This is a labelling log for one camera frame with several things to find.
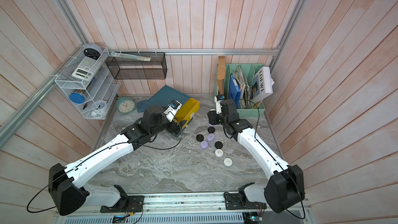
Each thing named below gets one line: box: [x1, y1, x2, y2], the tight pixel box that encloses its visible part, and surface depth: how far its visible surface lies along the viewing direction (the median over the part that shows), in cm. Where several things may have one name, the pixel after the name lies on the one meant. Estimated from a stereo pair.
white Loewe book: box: [250, 66, 274, 104], surface depth 92 cm
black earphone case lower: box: [214, 141, 223, 149], surface depth 95 cm
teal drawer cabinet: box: [147, 85, 191, 109], surface depth 92 cm
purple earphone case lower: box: [200, 140, 209, 149], surface depth 95 cm
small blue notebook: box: [136, 100, 153, 113], surface depth 113 cm
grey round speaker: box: [83, 43, 103, 61], surface depth 83 cm
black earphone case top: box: [207, 126, 216, 134], surface depth 103 cm
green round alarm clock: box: [117, 96, 136, 115], surface depth 106 cm
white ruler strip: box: [109, 51, 152, 62], surface depth 92 cm
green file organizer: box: [213, 63, 266, 119], surface depth 103 cm
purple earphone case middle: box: [206, 133, 216, 142], surface depth 97 cm
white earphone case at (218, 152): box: [214, 148, 224, 158], surface depth 90 cm
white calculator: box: [71, 56, 102, 81], surface depth 79 cm
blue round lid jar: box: [68, 92, 86, 105], surface depth 78 cm
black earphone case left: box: [195, 133, 205, 142], surface depth 98 cm
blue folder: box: [228, 74, 241, 109], surface depth 98 cm
